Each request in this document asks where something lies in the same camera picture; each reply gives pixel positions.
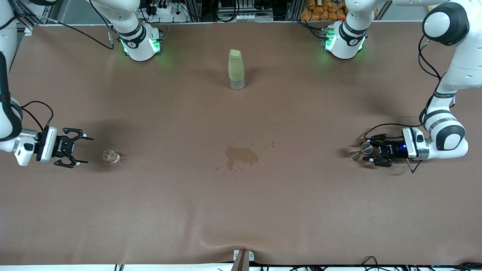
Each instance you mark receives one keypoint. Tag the grey electronics box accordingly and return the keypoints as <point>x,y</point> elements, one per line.
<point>244,17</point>

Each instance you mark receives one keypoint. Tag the green bottle with clear base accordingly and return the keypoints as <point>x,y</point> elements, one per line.
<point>236,67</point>

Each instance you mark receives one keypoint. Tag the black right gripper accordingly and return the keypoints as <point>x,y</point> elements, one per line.
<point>60,146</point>

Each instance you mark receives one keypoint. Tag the spilled liquid puddle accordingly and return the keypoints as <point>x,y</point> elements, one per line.
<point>241,155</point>

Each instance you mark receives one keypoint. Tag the aluminium profile frame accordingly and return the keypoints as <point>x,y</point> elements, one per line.
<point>28,31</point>

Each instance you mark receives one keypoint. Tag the clear glass measuring beaker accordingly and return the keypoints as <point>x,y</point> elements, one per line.
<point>111,156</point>

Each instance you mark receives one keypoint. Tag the steel double-cone jigger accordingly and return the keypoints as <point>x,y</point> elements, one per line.
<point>365,149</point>

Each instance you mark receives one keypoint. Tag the white metal edge bracket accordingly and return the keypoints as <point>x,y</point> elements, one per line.
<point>252,256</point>

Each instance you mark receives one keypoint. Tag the orange snack bags pile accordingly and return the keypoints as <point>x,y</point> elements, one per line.
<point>318,13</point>

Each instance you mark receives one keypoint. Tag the brown table mat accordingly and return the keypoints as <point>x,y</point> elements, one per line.
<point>241,210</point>

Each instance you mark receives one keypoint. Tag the white power strip with plugs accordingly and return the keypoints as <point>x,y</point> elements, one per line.
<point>165,11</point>

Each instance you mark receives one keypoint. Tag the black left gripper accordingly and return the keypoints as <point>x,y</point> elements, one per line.
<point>394,149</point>

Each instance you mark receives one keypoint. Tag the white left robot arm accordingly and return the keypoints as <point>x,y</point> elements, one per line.
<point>463,75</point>

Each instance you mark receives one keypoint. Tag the brown wooden strip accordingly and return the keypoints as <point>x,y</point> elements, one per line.
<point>241,263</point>

